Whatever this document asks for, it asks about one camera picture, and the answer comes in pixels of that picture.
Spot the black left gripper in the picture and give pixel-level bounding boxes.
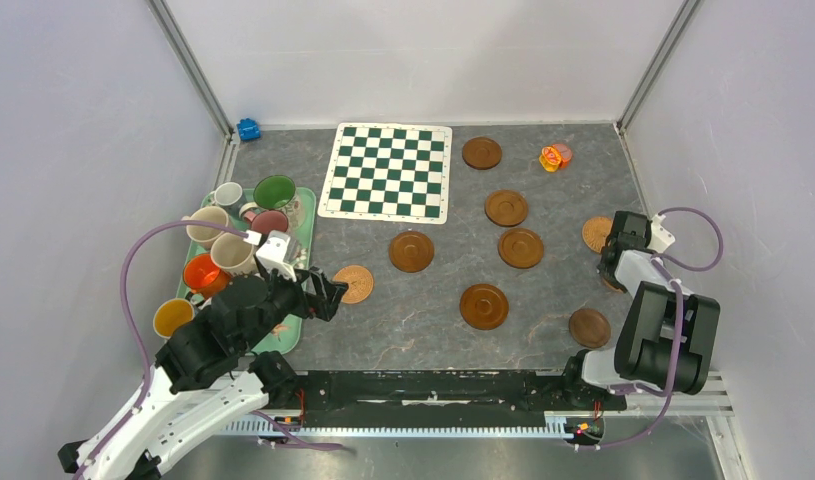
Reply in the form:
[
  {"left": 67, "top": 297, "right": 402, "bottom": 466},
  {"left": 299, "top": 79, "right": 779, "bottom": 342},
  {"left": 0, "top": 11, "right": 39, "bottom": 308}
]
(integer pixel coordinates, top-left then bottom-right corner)
[{"left": 240, "top": 263, "right": 349, "bottom": 351}]

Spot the woven rattan coaster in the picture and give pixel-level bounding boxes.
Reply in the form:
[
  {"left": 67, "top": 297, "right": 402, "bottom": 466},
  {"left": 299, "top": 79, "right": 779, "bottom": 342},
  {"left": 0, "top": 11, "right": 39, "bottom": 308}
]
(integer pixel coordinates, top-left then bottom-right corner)
[
  {"left": 581, "top": 216, "right": 613, "bottom": 254},
  {"left": 334, "top": 265, "right": 374, "bottom": 304}
]

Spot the brown wooden ridged coaster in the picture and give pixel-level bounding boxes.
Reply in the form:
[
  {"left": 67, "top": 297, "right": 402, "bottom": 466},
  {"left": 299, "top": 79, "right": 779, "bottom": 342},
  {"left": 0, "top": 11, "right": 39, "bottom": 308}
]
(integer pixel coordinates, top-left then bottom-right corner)
[
  {"left": 459, "top": 283, "right": 509, "bottom": 330},
  {"left": 484, "top": 190, "right": 529, "bottom": 227},
  {"left": 388, "top": 231, "right": 435, "bottom": 273},
  {"left": 497, "top": 228, "right": 544, "bottom": 269}
]

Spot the dark walnut coaster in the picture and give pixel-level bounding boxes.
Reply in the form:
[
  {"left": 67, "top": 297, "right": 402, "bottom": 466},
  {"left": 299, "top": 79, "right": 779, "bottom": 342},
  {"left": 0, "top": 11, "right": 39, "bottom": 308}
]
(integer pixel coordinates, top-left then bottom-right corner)
[{"left": 568, "top": 308, "right": 612, "bottom": 349}]

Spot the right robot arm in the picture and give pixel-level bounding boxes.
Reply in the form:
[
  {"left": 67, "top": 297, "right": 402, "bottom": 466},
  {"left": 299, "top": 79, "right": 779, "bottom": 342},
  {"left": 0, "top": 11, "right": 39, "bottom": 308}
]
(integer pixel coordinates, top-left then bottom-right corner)
[{"left": 560, "top": 211, "right": 721, "bottom": 408}]

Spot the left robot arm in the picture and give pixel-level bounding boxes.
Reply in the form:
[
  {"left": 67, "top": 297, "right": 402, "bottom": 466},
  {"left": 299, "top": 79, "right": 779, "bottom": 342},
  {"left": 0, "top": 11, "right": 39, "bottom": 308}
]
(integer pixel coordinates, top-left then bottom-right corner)
[{"left": 57, "top": 267, "right": 348, "bottom": 479}]

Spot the brown wooden far coaster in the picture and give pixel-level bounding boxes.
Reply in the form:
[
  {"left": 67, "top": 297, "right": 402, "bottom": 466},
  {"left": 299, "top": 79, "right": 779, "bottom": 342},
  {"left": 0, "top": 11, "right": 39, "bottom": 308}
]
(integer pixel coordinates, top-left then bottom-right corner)
[{"left": 462, "top": 136, "right": 503, "bottom": 170}]

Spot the green floral tray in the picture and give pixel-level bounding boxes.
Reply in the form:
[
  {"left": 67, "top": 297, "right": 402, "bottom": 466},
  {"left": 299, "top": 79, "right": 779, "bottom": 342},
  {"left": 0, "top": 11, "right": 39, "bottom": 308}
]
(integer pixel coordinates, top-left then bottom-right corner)
[{"left": 176, "top": 187, "right": 317, "bottom": 354}]

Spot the pink ghost pattern mug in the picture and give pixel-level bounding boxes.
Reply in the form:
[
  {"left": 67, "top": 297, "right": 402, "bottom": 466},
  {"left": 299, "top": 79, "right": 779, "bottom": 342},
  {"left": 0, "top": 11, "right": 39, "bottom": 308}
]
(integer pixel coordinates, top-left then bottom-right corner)
[{"left": 250, "top": 210, "right": 290, "bottom": 237}]

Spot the orange pink toy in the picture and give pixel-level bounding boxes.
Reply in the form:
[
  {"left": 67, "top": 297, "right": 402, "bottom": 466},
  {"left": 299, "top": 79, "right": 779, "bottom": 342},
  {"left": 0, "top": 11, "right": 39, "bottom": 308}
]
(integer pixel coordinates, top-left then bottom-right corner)
[{"left": 538, "top": 143, "right": 573, "bottom": 173}]

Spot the cream ceramic mug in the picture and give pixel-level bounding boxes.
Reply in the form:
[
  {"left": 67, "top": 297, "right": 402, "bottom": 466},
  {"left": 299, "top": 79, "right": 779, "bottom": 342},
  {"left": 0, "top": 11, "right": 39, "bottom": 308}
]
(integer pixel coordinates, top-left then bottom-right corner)
[{"left": 209, "top": 233, "right": 258, "bottom": 277}]

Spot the green interior cartoon mug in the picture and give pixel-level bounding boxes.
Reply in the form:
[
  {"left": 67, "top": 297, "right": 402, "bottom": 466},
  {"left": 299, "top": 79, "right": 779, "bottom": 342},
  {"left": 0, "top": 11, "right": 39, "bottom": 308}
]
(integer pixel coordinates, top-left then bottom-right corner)
[{"left": 253, "top": 175, "right": 306, "bottom": 229}]

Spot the orange mug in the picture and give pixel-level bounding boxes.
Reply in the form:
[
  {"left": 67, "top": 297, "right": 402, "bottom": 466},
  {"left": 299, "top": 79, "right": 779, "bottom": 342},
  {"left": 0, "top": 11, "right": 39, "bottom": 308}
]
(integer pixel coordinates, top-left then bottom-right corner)
[{"left": 182, "top": 253, "right": 231, "bottom": 299}]

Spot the beige mug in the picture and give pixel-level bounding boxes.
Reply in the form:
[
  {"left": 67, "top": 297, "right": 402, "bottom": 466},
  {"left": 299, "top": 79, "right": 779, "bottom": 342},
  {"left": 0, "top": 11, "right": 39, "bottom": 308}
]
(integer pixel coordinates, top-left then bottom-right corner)
[{"left": 182, "top": 206, "right": 233, "bottom": 251}]

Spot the green white chessboard mat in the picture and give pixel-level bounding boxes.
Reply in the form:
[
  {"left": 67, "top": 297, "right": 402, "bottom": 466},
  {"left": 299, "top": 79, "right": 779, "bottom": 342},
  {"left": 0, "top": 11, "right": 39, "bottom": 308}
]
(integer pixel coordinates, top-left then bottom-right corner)
[{"left": 317, "top": 122, "right": 453, "bottom": 225}]

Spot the grey white mug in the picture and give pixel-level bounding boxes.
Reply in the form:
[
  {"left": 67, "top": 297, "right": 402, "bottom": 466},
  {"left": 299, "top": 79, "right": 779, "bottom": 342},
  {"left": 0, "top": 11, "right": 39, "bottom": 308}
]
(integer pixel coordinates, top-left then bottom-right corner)
[{"left": 205, "top": 182, "right": 247, "bottom": 217}]

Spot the yellow interior mug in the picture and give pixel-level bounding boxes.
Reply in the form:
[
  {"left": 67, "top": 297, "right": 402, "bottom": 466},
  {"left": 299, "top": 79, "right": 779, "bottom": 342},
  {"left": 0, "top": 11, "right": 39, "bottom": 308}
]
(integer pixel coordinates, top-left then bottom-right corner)
[{"left": 153, "top": 298, "right": 198, "bottom": 339}]

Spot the blue toy block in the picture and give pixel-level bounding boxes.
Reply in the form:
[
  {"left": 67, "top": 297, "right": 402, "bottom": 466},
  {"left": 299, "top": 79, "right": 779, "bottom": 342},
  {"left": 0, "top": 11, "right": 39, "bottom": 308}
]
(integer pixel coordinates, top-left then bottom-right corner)
[{"left": 236, "top": 118, "right": 261, "bottom": 142}]

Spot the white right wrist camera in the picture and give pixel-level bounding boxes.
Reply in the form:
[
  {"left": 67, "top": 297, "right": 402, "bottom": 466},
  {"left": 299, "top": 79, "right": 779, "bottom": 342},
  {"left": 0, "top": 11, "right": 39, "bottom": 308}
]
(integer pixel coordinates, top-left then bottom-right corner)
[{"left": 647, "top": 214, "right": 676, "bottom": 254}]

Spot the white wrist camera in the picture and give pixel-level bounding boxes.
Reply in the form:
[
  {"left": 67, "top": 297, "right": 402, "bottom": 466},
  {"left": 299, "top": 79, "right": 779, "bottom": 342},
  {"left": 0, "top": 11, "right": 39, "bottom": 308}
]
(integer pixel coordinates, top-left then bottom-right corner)
[
  {"left": 244, "top": 230, "right": 299, "bottom": 281},
  {"left": 647, "top": 214, "right": 676, "bottom": 254}
]

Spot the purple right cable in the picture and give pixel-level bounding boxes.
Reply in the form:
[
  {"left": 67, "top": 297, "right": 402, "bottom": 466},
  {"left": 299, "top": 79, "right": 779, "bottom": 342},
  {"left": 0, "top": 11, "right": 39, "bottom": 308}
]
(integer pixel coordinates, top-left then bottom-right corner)
[{"left": 565, "top": 206, "right": 725, "bottom": 452}]

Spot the purple cable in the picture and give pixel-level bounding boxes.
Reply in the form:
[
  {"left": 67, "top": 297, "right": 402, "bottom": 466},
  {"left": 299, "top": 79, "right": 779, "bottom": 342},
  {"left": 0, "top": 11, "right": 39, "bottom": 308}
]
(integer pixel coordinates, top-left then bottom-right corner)
[
  {"left": 72, "top": 219, "right": 263, "bottom": 480},
  {"left": 565, "top": 206, "right": 725, "bottom": 452}
]

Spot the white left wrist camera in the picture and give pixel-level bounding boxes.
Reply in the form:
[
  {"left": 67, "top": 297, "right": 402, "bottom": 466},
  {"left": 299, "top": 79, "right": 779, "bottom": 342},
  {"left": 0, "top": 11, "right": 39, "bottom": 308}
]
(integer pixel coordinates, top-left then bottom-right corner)
[{"left": 244, "top": 230, "right": 299, "bottom": 281}]

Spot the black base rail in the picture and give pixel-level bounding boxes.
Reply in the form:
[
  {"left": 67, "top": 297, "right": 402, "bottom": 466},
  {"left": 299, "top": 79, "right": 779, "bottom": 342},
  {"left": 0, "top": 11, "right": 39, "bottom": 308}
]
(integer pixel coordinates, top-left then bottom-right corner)
[{"left": 267, "top": 370, "right": 627, "bottom": 428}]

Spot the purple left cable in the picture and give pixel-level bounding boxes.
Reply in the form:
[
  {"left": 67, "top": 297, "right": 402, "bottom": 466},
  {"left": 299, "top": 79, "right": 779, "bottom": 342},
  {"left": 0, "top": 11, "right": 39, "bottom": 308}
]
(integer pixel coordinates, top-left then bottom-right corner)
[{"left": 72, "top": 219, "right": 263, "bottom": 480}]

